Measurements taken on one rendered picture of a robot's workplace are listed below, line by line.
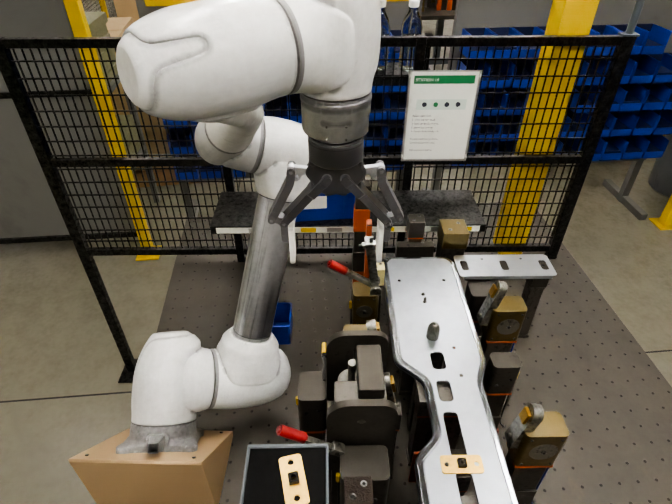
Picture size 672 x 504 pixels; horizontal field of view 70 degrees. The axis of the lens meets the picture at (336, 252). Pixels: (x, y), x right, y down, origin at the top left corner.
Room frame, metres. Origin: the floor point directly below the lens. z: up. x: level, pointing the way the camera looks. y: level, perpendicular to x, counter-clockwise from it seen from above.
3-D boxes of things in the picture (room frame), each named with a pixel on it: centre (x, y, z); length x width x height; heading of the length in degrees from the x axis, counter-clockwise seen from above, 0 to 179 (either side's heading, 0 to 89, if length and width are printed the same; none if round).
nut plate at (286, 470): (0.38, 0.07, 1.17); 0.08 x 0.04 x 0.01; 14
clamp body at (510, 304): (0.91, -0.47, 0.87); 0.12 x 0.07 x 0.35; 91
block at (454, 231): (1.24, -0.37, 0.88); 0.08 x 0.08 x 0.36; 1
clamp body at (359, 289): (0.96, -0.07, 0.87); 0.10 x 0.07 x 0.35; 91
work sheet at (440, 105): (1.52, -0.34, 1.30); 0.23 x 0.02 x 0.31; 91
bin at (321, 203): (1.39, 0.08, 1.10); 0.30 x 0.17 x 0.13; 96
